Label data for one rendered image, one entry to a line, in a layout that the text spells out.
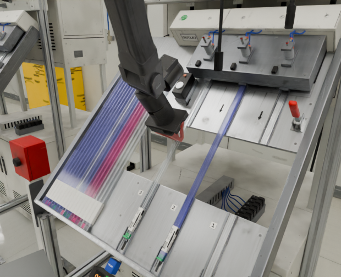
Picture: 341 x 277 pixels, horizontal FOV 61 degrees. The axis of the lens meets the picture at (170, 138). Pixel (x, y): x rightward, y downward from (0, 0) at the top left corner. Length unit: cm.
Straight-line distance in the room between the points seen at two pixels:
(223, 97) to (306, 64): 22
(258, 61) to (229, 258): 48
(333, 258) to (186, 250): 142
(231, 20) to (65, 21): 117
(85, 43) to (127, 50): 141
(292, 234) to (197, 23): 72
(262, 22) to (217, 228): 55
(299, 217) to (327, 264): 86
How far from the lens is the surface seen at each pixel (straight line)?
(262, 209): 107
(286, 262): 93
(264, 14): 89
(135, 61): 55
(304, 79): 74
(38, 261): 98
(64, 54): 187
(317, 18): 84
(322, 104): 75
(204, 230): 68
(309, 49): 79
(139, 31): 53
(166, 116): 69
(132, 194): 80
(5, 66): 171
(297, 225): 108
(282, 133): 73
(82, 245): 193
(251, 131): 74
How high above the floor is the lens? 123
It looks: 21 degrees down
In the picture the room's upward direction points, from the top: straight up
